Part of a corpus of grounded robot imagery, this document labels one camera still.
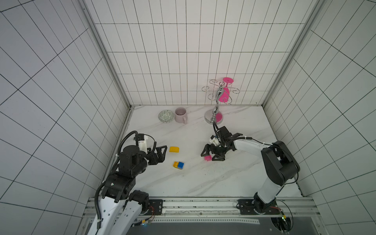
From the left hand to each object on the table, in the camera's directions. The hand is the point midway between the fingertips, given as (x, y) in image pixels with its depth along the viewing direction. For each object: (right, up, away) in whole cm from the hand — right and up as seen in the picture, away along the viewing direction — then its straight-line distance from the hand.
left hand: (158, 151), depth 70 cm
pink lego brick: (+27, -8, +17) cm, 33 cm away
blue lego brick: (+10, -12, +15) cm, 21 cm away
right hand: (+26, -6, +18) cm, 32 cm away
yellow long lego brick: (+7, -12, +16) cm, 21 cm away
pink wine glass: (+40, +31, +30) cm, 59 cm away
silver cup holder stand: (+33, +17, +40) cm, 55 cm away
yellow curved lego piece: (+5, -5, +24) cm, 25 cm away
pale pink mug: (+9, +18, +34) cm, 39 cm away
